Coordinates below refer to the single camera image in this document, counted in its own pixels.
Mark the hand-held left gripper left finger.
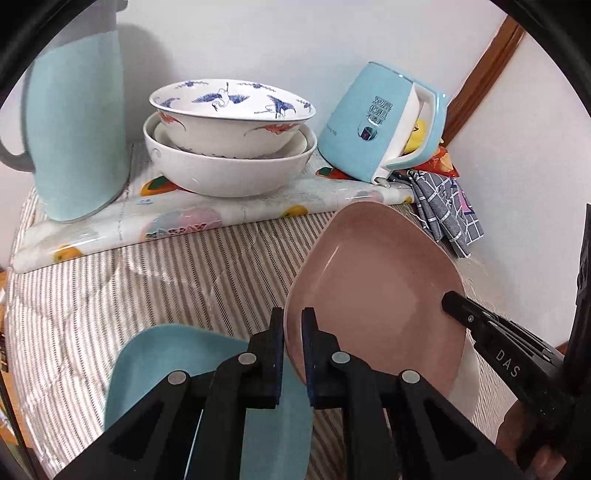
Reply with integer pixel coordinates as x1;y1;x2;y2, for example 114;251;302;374
55;307;284;480

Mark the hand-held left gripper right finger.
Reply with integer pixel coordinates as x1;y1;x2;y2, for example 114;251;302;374
301;307;527;480

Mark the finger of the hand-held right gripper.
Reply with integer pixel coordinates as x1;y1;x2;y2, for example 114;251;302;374
441;291;568;403

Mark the pink plate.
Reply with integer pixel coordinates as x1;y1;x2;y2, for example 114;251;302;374
284;202;467;398

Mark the light blue plate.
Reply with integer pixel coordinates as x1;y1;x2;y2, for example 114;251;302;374
104;324;315;480

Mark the person's right hand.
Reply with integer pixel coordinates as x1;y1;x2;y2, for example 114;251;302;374
496;398;571;480

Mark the grey checked cloth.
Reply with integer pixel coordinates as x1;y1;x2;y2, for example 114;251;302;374
406;170;485;258

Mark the orange snack packet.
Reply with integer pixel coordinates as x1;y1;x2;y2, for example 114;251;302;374
413;142;462;179

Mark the wide white bowl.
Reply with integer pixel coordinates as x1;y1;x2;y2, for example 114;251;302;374
142;113;318;198

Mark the fruit print plastic mat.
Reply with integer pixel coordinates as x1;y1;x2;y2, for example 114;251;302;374
10;141;416;274

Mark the yellow snack packet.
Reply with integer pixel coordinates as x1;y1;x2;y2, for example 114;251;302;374
402;117;431;155

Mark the crane print bowl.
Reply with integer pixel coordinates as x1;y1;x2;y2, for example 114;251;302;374
148;79;317;160

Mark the light blue electric kettle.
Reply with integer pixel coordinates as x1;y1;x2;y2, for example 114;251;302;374
318;61;451;186

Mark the white blue-trim bowl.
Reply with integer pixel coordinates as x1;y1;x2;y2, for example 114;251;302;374
154;121;309;157

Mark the wooden door trim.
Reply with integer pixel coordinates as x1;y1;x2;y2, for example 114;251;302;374
441;28;526;145

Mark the light blue thermos jug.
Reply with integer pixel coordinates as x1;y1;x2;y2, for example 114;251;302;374
0;0;133;225

